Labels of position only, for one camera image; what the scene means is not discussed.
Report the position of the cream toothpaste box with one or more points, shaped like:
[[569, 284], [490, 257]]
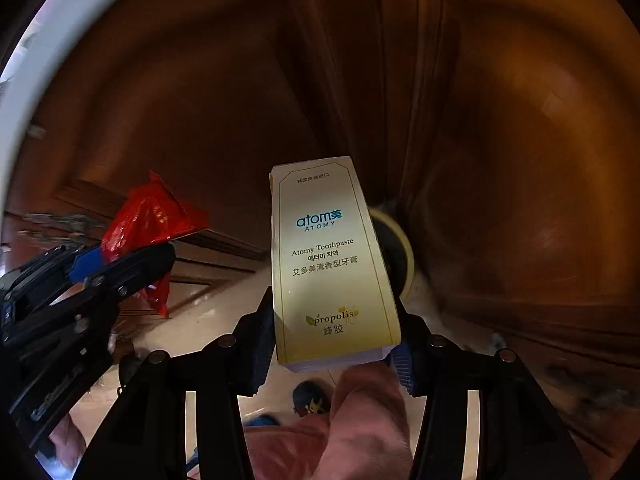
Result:
[[330, 260]]

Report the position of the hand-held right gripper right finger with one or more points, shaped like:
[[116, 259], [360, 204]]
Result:
[[405, 370]]

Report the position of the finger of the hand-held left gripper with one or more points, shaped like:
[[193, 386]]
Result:
[[87, 262], [145, 267]]

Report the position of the light blue cabinet knob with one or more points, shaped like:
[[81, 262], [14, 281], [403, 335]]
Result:
[[497, 341]]

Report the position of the round cream trash bin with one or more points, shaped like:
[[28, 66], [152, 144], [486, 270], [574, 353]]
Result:
[[395, 260]]

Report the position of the blue object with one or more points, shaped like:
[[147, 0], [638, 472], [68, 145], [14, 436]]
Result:
[[262, 420]]

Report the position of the wooden drawer unit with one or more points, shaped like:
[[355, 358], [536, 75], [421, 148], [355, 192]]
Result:
[[220, 255]]

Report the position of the person's pink trousers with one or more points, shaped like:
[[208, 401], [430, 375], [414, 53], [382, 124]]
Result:
[[350, 435]]

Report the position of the dark blue sneaker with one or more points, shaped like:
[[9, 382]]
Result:
[[310, 397]]

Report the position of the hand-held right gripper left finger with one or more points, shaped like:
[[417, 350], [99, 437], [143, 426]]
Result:
[[262, 350]]

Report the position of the red plastic bag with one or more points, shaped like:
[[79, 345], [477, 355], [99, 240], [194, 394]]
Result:
[[145, 220]]

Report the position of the person's left forearm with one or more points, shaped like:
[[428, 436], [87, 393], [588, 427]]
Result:
[[67, 442]]

